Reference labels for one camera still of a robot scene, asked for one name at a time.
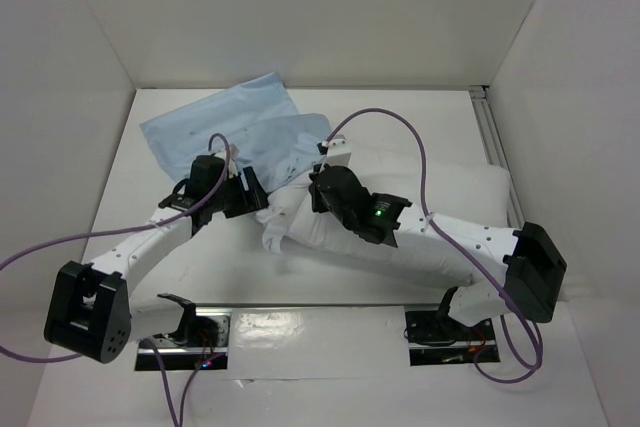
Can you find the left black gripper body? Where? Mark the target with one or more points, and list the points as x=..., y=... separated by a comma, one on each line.
x=233, y=200

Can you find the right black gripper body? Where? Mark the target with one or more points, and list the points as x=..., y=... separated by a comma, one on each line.
x=318, y=190

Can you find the light blue pillowcase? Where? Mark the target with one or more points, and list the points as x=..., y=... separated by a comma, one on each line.
x=258, y=117

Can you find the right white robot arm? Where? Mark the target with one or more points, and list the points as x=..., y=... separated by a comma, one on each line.
x=521, y=270

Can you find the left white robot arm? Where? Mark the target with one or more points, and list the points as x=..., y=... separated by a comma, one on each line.
x=91, y=313

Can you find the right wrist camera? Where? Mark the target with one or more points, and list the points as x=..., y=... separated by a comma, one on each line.
x=337, y=147

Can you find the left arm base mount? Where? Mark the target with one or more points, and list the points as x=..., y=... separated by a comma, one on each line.
x=195, y=337

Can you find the aluminium frame rail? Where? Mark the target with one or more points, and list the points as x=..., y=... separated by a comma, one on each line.
x=494, y=150

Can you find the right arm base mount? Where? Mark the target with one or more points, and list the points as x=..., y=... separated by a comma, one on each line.
x=433, y=340

